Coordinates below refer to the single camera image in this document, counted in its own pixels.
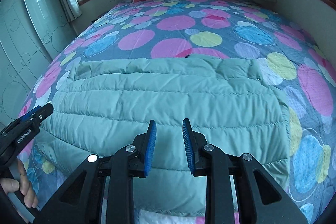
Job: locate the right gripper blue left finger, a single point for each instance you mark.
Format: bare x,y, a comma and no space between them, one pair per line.
102,185

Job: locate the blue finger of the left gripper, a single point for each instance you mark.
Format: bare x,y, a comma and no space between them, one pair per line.
35,121
28,115

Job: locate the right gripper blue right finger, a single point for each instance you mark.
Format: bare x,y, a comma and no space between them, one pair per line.
237,179

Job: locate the light green puffer jacket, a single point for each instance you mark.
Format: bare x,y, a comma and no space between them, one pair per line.
102,106

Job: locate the person's left hand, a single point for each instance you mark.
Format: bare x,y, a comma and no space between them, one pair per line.
24,186

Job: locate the white patterned wardrobe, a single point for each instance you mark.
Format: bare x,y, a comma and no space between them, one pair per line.
33,33

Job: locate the colourful circle pattern bedspread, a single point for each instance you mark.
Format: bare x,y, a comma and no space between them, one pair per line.
225,29

